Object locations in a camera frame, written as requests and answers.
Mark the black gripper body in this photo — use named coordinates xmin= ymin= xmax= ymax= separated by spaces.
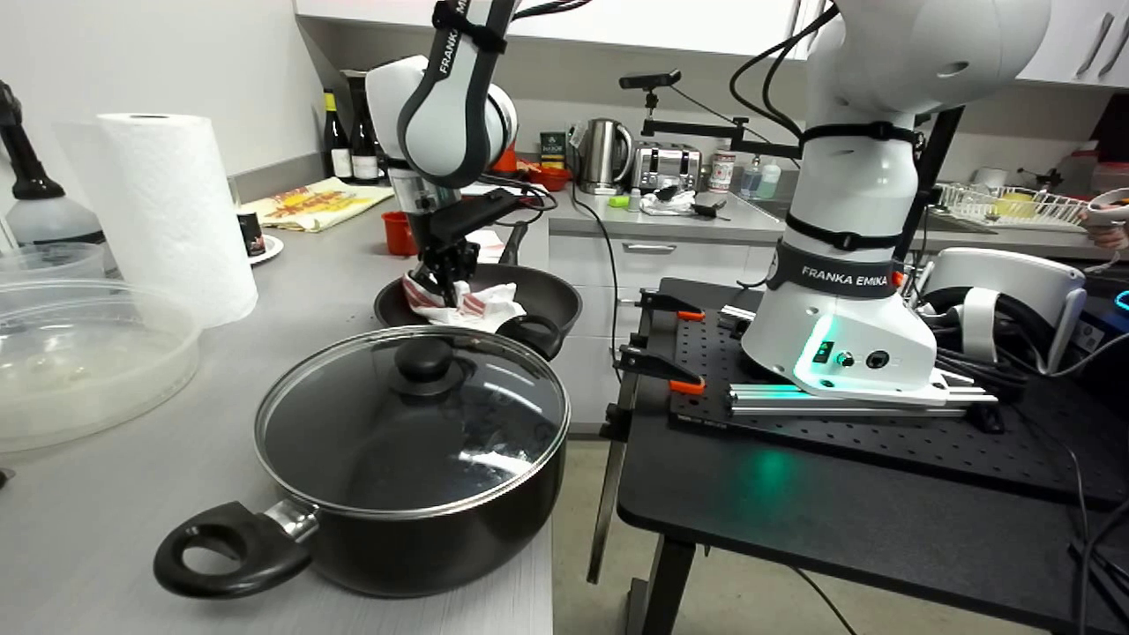
xmin=411 ymin=185 xmax=530 ymax=283

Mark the black frying pan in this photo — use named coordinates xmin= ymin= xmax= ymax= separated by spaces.
xmin=371 ymin=216 xmax=587 ymax=364

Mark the white paper towel roll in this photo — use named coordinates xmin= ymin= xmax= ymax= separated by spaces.
xmin=92 ymin=110 xmax=260 ymax=330

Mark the red enamel mug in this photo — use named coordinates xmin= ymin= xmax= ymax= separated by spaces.
xmin=383 ymin=208 xmax=425 ymax=259

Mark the small red container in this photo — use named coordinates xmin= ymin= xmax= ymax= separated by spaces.
xmin=516 ymin=154 xmax=577 ymax=192

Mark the dark wine bottle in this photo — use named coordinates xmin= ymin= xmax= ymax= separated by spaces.
xmin=347 ymin=71 xmax=390 ymax=185
xmin=319 ymin=89 xmax=357 ymax=184

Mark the yellow printed cloth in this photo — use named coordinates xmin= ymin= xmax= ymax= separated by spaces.
xmin=244 ymin=177 xmax=399 ymax=235

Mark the black pot with glass lid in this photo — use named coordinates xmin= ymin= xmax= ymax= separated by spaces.
xmin=151 ymin=323 xmax=577 ymax=602

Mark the steel electric kettle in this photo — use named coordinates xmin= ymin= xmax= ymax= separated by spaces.
xmin=573 ymin=115 xmax=640 ymax=196

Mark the small white plate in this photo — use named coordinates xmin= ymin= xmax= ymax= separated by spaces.
xmin=239 ymin=228 xmax=289 ymax=271

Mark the small dark jar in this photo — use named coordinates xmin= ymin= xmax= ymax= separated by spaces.
xmin=232 ymin=208 xmax=271 ymax=259

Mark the steel toaster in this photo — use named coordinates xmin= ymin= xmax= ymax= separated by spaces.
xmin=631 ymin=136 xmax=705 ymax=196

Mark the black clamp with orange tips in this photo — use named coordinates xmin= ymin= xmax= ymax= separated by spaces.
xmin=617 ymin=338 xmax=713 ymax=403
xmin=631 ymin=285 xmax=756 ymax=328

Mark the clear plastic bowl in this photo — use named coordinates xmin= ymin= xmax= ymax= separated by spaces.
xmin=0 ymin=276 xmax=204 ymax=455

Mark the spray bottle with black nozzle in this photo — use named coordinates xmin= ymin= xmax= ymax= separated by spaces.
xmin=0 ymin=76 xmax=105 ymax=251

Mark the black breadboard table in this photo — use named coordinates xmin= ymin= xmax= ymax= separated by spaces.
xmin=587 ymin=276 xmax=1129 ymax=635

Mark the white VR headset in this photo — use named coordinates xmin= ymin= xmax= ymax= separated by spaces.
xmin=913 ymin=242 xmax=1090 ymax=372

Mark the dish drying rack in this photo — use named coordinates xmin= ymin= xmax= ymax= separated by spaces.
xmin=938 ymin=174 xmax=1129 ymax=241

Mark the black camera on stand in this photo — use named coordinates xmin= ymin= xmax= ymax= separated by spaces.
xmin=617 ymin=65 xmax=815 ymax=157

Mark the aluminium rail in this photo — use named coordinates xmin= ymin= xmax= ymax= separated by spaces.
xmin=728 ymin=372 xmax=1004 ymax=424

